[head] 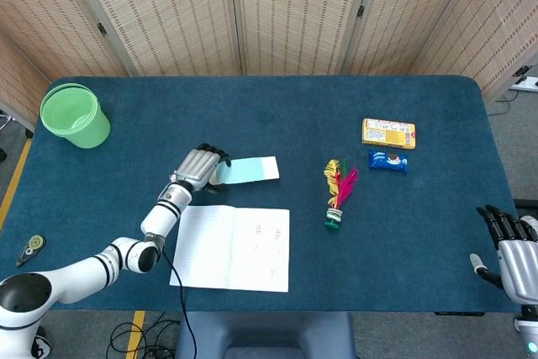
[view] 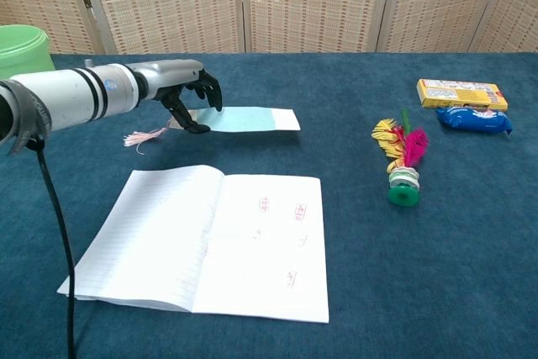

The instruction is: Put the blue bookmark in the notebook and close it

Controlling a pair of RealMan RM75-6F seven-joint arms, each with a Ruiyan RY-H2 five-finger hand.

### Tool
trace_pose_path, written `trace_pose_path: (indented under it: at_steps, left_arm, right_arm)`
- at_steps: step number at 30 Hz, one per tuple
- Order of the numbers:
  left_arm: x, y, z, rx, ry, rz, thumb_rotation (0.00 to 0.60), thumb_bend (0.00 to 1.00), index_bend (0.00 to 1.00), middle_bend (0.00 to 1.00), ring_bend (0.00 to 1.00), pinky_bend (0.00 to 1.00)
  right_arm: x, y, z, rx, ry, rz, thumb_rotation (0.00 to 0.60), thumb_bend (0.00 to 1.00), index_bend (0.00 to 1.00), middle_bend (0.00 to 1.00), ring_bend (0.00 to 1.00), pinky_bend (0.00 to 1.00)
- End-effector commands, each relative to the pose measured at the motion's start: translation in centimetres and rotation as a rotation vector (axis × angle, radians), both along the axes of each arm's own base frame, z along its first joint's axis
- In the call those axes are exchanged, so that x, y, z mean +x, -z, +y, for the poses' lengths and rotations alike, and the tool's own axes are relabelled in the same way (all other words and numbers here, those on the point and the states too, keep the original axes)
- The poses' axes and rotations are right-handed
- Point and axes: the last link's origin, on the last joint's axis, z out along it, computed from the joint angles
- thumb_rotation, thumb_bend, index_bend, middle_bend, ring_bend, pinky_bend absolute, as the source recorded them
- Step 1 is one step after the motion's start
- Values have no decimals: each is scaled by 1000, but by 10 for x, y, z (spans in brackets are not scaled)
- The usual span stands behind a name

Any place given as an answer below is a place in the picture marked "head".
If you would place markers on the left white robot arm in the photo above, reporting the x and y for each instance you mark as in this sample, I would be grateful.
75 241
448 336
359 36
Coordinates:
84 266

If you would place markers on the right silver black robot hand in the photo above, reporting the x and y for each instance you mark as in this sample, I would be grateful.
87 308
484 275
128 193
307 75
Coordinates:
521 264

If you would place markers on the yellow floor tape strip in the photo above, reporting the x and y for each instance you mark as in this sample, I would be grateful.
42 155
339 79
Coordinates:
14 178
135 334

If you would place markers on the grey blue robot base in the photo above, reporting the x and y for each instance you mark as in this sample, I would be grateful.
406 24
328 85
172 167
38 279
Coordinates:
269 334

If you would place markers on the black desk control panel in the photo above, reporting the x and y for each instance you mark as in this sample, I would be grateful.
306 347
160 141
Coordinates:
458 313

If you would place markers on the dark metal screen hinge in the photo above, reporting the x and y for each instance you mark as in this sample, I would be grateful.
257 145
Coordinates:
101 29
522 70
360 12

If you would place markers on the yellow cardboard box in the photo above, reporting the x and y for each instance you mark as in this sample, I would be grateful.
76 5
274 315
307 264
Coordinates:
388 134

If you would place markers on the white power strip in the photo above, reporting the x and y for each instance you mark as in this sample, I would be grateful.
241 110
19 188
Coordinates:
527 83

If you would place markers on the colourful feather shuttlecock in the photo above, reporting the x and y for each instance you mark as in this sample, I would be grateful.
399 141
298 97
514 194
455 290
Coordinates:
334 218

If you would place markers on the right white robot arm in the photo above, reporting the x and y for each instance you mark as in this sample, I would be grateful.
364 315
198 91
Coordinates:
529 327

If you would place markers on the blue felt table cover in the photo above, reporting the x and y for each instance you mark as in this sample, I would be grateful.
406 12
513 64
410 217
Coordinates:
252 115

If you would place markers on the blue cookie packet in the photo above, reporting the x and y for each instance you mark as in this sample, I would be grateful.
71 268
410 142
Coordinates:
386 161

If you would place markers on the correction tape dispenser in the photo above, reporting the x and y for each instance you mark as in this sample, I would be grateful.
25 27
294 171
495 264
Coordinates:
35 243

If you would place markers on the white lined paper notebook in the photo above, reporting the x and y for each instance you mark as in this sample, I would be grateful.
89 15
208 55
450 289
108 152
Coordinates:
252 258

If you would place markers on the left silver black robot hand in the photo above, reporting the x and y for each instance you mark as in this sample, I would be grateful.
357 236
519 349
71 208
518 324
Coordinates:
197 167

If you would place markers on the woven folding screen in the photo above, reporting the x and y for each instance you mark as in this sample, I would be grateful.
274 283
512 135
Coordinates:
168 18

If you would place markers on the green plastic bucket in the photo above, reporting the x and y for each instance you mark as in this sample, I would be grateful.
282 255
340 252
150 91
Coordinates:
84 132

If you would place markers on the teal white tasselled bookmark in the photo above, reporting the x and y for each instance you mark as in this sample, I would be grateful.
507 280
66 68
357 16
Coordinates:
252 170

